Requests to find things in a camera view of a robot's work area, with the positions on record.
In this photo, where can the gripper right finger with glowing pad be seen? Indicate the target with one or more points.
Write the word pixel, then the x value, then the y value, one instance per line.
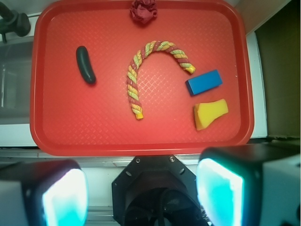
pixel 250 185

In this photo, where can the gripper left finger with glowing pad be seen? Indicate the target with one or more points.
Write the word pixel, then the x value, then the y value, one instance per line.
pixel 45 193

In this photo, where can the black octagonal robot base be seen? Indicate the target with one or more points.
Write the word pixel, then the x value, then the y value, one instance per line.
pixel 156 191

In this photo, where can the yellow sponge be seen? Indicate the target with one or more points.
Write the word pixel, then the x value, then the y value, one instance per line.
pixel 206 113

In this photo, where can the red plastic tray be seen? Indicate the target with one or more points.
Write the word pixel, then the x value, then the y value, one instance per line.
pixel 69 117

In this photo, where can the blue rectangular block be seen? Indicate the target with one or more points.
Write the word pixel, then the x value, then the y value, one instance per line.
pixel 204 82

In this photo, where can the dark green cucumber toy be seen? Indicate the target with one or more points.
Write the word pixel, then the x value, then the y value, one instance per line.
pixel 84 65

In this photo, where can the clear plastic bin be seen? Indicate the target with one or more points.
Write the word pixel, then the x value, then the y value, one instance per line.
pixel 15 79

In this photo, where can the black clamp knob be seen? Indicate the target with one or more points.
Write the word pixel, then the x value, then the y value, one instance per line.
pixel 12 21

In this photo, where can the crumpled dark red cloth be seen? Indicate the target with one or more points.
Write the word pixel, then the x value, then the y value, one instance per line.
pixel 143 11

